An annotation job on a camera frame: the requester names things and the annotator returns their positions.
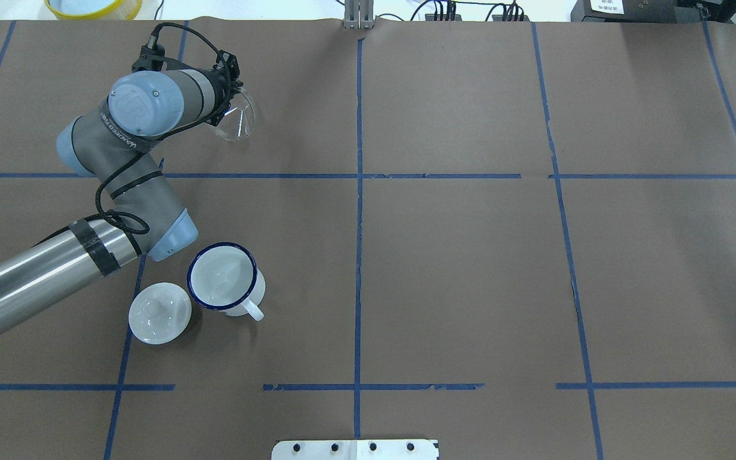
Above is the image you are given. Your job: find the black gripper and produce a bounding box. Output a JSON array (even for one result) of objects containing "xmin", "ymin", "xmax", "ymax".
[{"xmin": 207, "ymin": 50, "xmax": 243, "ymax": 127}]

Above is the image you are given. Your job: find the clear plastic funnel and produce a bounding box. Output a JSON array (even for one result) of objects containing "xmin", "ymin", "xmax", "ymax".
[{"xmin": 213, "ymin": 87, "xmax": 257, "ymax": 142}]

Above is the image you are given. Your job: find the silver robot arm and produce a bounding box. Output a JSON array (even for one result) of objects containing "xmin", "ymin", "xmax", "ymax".
[{"xmin": 0, "ymin": 50, "xmax": 242, "ymax": 335}]

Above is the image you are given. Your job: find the white enamel cup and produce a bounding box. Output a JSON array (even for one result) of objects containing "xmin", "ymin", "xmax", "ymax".
[{"xmin": 187, "ymin": 241, "xmax": 266, "ymax": 321}]

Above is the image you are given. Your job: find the yellow tape roll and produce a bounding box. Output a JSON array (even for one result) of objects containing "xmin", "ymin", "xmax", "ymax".
[{"xmin": 43, "ymin": 1, "xmax": 143, "ymax": 20}]

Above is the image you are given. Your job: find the black computer box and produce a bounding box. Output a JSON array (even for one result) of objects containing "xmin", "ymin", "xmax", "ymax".
[{"xmin": 569, "ymin": 1, "xmax": 703, "ymax": 24}]

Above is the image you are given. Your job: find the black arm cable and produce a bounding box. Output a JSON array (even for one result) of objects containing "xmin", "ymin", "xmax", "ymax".
[{"xmin": 96, "ymin": 22, "xmax": 231, "ymax": 236}]

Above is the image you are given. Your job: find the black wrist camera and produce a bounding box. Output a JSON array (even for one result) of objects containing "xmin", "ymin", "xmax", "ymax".
[{"xmin": 131, "ymin": 44, "xmax": 165, "ymax": 73}]

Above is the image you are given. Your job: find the aluminium frame post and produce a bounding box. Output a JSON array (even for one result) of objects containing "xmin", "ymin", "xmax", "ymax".
[{"xmin": 339, "ymin": 0, "xmax": 376, "ymax": 30}]

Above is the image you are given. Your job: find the white camera pillar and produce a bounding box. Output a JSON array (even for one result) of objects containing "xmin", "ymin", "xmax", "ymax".
[{"xmin": 271, "ymin": 439, "xmax": 440, "ymax": 459}]

